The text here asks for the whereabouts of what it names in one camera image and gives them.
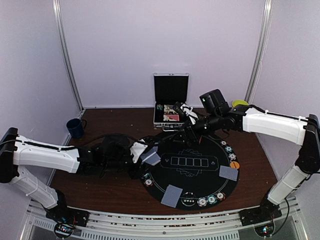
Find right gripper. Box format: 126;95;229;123
169;111;222;147

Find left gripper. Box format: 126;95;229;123
103;152;155;180

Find orange chip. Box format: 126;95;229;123
216;192;226;201
220;140;227;147
143;178;154;187

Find blue-backed card deck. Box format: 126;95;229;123
140;146;161;166

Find green chip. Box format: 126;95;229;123
224;145;233;154
207;195;218;205
141;172;150;179

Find blue chip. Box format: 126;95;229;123
228;153;237;162
197;197;208;207

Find dealt card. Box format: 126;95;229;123
219;165;239;182
160;184;183;208

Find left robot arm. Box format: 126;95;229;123
0;127;148;223

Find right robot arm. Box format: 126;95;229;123
173;89;320;226

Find card box in case lower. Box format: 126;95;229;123
163;114;180;122

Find card box in case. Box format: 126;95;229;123
163;104;175;113
163;114;180;122

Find card box in case upper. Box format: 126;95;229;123
163;104;175;113

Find chips in case left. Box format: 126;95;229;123
156;104;164;111

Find round black poker mat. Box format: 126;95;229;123
140;131;239;211

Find dark blue ceramic mug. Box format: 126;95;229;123
66;118;88;139

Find aluminium poker case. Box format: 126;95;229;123
153;73;189;131

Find orange big blind button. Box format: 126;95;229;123
229;161;240;170

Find yellow-green cup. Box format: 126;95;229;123
231;99;249;108

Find clear dealer button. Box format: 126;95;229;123
180;191;197;207

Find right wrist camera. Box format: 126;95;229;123
173;102;199;125

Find front aluminium rail base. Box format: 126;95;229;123
19;196;308;240

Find right aluminium frame post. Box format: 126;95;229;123
245;0;274;103

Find aluminium frame post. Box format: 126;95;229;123
245;0;274;103
52;0;84;112

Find left aluminium frame post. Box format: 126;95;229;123
52;0;84;112

